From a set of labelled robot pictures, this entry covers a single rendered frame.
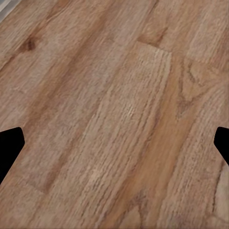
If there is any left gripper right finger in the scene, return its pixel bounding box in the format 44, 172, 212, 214
214, 127, 229, 165

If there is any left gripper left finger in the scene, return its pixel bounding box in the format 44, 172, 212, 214
0, 127, 25, 184

